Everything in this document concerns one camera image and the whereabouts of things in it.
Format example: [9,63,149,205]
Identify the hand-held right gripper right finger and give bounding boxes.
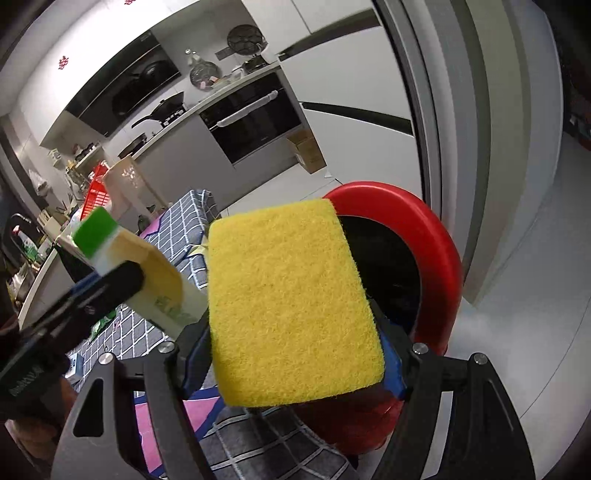
[369,300,536,480]

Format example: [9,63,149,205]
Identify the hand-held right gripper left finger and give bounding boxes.
[51,323,218,480]

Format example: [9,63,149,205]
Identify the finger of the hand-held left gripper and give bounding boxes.
[18,261,146,344]

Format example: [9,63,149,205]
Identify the white green carton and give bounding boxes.
[71,206,209,340]

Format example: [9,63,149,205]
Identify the yellow scouring sponge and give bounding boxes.
[206,198,386,409]

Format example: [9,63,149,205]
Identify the person's left hand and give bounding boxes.
[7,381,77,467]

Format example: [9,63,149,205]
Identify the red plastic basket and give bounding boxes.
[81,161,114,217]

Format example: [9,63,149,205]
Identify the spray bottle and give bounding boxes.
[11,225,40,261]

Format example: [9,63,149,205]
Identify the grey checked tablecloth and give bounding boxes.
[65,188,370,480]

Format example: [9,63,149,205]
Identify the spice rack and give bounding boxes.
[69,143,105,171]

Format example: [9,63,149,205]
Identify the black frying pan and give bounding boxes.
[117,133,148,158]

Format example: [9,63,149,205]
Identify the grey kitchen counter cabinet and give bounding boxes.
[21,60,308,319]

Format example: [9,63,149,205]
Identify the black wok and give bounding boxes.
[131,91,185,129]

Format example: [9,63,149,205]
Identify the black range hood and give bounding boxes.
[65,30,181,137]

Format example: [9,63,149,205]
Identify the black built-in oven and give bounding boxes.
[198,71,305,164]

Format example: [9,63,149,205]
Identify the cardboard box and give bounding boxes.
[286,128,326,174]

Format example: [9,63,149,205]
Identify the round black multi-hole pan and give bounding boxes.
[227,24,267,55]

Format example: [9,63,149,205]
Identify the white refrigerator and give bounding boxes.
[274,0,419,195]

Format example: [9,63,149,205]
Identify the sliding door frame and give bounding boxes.
[374,0,573,305]

